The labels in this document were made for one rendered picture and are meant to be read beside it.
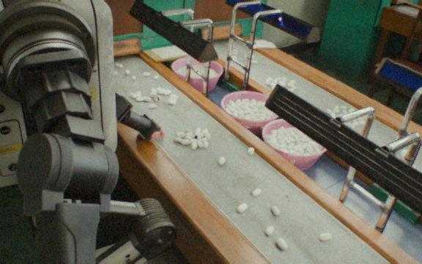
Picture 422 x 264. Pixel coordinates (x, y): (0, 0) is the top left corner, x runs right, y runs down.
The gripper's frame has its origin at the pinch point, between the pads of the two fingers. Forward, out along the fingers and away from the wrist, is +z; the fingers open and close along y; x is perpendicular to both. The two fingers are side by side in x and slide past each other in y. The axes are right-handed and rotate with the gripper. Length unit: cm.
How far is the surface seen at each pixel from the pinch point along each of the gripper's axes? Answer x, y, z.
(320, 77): -64, 10, 77
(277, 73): -53, 27, 67
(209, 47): -37.3, -2.8, -8.4
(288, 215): -8, -56, 13
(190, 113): -11.4, 11.6, 16.4
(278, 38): -107, 177, 214
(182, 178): 4.1, -27.1, -6.1
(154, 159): 6.0, -13.6, -8.5
